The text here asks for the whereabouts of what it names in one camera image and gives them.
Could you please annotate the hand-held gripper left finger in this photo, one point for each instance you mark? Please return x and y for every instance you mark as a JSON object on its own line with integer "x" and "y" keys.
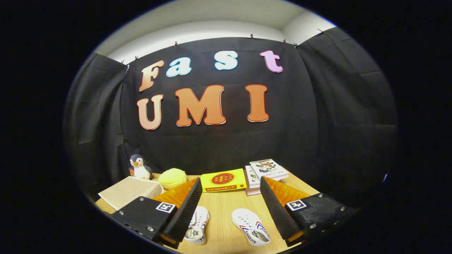
{"x": 185, "y": 211}

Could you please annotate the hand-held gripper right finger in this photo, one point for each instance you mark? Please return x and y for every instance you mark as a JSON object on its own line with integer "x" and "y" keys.
{"x": 277, "y": 211}

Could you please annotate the white canvas shoe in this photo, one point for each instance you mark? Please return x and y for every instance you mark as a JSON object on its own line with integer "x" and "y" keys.
{"x": 250, "y": 225}
{"x": 197, "y": 229}

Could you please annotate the beige fabric storage box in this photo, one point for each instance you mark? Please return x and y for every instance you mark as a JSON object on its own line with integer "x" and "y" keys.
{"x": 127, "y": 190}

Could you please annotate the pale pink book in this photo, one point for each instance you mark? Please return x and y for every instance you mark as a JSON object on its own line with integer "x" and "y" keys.
{"x": 252, "y": 192}

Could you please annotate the yellow plush ball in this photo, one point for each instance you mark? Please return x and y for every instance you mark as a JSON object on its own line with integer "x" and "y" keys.
{"x": 172, "y": 179}

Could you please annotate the yellow book with red circle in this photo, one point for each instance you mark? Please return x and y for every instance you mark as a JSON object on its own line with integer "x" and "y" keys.
{"x": 222, "y": 180}

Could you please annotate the penguin plush toy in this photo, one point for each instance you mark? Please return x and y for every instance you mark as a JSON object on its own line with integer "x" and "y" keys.
{"x": 141, "y": 171}

